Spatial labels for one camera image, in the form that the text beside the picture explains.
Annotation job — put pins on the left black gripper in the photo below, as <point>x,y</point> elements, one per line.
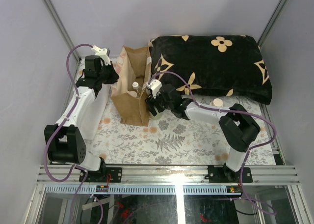
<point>115,76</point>

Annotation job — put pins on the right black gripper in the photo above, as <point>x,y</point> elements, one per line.
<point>151,102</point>

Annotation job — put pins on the green bottle beige cap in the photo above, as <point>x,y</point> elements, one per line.
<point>155,117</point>

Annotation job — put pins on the brown canvas bag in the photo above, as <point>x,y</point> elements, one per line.
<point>133,65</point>

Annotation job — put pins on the clear amber pump bottle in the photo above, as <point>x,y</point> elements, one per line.
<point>137,89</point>

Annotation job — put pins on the small white bottle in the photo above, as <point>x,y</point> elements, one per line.
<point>133,94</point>

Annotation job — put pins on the beige bottle wooden cap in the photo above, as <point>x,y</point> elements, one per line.
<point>217,102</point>

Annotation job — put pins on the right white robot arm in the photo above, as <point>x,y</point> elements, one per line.
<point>239,128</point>

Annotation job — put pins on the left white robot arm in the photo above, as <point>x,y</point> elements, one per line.
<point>81,118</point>

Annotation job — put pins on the floral patterned table mat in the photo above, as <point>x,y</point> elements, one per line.
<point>166,140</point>

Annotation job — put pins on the black floral plush pillow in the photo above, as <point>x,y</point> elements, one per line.
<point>216,65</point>

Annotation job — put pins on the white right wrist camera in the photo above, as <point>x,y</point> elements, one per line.
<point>153,88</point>

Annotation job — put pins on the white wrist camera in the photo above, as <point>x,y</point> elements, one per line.
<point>103,53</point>
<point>153,88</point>

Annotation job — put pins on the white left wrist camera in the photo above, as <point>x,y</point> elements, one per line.
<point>103,53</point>

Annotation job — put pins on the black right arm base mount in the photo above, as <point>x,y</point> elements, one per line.
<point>222,174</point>

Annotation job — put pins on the aluminium frame post left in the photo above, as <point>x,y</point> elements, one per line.
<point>59,24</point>

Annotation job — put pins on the aluminium frame post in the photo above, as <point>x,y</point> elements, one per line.
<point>272,21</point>
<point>59,24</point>

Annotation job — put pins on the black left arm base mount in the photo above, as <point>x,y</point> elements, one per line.
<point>105,174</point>

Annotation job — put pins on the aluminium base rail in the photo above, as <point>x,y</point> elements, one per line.
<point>196,175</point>

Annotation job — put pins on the aluminium frame post right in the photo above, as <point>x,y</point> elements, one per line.
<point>272,21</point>

